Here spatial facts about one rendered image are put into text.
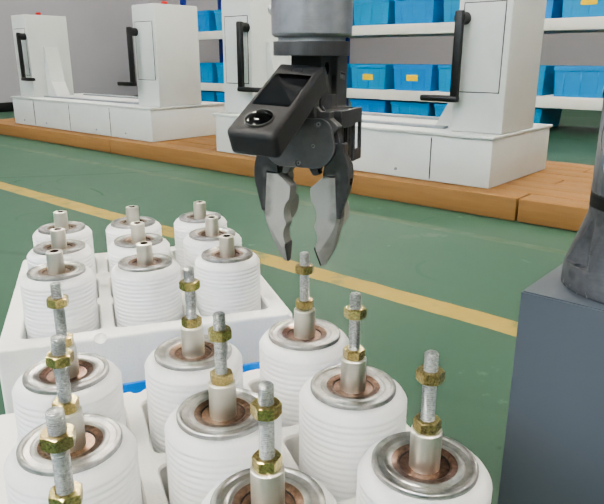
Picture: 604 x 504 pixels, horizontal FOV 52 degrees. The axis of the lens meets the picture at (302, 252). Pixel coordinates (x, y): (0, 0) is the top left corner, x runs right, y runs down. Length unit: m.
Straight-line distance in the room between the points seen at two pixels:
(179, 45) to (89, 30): 3.97
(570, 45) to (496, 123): 6.57
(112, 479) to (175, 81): 3.28
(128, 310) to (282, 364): 0.33
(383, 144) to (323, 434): 2.06
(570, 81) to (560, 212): 2.88
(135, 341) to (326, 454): 0.39
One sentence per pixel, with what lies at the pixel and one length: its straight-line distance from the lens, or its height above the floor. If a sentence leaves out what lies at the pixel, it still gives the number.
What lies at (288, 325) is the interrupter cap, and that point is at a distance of 0.68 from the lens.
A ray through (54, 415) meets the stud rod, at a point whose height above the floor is 0.35.
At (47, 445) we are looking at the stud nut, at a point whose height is 0.33.
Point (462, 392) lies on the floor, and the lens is 1.09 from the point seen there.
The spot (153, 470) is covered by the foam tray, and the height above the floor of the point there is 0.18.
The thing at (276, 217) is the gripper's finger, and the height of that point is 0.38.
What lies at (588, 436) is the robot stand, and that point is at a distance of 0.72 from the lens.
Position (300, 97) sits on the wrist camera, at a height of 0.50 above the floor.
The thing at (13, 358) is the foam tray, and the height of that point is 0.17.
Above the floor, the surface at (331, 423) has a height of 0.24.
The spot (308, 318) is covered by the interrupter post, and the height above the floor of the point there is 0.27.
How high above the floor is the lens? 0.53
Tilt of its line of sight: 17 degrees down
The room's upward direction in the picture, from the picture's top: straight up
